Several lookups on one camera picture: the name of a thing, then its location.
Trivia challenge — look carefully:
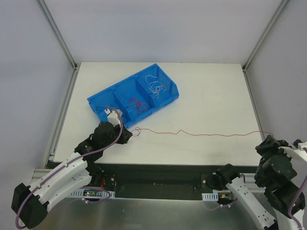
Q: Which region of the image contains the red thin cable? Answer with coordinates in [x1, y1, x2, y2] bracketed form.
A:
[130, 126, 273, 138]
[127, 97, 148, 117]

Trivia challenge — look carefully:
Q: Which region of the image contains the white cable duct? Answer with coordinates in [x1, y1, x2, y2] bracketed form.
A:
[201, 193, 219, 202]
[67, 188, 115, 199]

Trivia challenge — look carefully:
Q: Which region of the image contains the left white cable duct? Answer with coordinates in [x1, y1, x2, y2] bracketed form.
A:
[67, 188, 115, 199]

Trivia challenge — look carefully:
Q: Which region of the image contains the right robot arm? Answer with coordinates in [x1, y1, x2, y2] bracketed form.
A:
[206, 135, 307, 230]

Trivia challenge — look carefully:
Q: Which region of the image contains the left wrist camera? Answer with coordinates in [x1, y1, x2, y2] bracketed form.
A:
[104, 107, 122, 127]

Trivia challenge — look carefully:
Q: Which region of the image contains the silver metal sheet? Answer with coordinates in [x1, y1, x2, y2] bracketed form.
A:
[36, 198, 257, 230]

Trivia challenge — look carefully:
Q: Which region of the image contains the aluminium frame post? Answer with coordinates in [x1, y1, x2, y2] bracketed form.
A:
[242, 0, 291, 73]
[36, 0, 78, 70]

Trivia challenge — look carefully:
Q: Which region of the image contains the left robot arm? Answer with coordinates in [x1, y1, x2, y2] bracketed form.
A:
[11, 122, 132, 230]

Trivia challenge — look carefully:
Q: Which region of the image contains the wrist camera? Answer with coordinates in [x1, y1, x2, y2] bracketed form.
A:
[104, 107, 122, 127]
[281, 139, 307, 162]

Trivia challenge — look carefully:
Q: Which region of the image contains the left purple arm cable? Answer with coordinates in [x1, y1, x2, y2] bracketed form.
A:
[14, 105, 124, 228]

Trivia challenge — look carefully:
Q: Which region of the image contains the right white cable duct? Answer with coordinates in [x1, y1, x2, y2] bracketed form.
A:
[201, 193, 219, 202]

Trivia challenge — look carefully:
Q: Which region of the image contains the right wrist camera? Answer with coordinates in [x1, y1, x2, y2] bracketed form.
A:
[281, 139, 307, 162]

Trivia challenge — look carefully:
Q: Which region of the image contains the right aluminium frame post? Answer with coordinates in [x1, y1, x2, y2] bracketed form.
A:
[242, 0, 291, 73]

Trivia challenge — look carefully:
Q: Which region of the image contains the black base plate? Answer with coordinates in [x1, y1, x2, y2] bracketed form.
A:
[73, 163, 243, 201]

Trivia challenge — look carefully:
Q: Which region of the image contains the blue plastic divided bin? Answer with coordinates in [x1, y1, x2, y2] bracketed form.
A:
[87, 64, 179, 128]

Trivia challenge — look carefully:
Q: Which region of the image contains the left aluminium frame post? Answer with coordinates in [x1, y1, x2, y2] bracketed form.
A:
[36, 0, 78, 70]

